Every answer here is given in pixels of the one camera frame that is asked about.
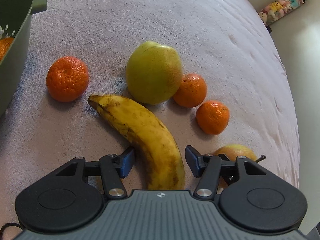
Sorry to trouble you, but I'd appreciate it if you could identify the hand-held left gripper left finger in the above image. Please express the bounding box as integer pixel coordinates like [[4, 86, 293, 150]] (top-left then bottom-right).
[[55, 147, 136, 199]]

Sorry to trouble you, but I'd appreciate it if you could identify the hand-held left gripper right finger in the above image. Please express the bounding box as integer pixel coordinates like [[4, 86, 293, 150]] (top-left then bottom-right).
[[185, 145, 267, 200]]

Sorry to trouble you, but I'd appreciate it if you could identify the spotted yellow banana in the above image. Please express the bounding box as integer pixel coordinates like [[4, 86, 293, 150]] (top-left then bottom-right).
[[87, 94, 186, 190]]

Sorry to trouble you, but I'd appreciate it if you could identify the yellow pear with stem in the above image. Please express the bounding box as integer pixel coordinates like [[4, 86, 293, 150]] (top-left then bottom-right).
[[212, 144, 266, 189]]

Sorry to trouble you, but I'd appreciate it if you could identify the small orange tangerine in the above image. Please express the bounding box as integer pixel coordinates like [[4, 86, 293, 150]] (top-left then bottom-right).
[[196, 100, 230, 135], [0, 37, 14, 62], [173, 73, 208, 108]]

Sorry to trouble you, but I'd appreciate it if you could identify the large yellow-green pomelo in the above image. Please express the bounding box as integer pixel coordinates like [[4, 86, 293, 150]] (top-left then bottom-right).
[[125, 41, 183, 105]]

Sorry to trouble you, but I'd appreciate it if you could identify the large orange tangerine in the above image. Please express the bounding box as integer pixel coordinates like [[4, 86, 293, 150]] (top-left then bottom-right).
[[46, 56, 89, 103]]

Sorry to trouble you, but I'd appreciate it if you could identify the green plastic bowl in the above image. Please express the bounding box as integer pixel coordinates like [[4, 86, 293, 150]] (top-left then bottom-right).
[[0, 0, 48, 117]]

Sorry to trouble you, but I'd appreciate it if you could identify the hanging plush toy organizer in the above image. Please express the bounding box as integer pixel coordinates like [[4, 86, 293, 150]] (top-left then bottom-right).
[[259, 0, 307, 26]]

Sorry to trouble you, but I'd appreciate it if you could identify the black cable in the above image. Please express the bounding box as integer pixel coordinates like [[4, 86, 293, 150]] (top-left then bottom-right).
[[0, 222, 23, 233]]

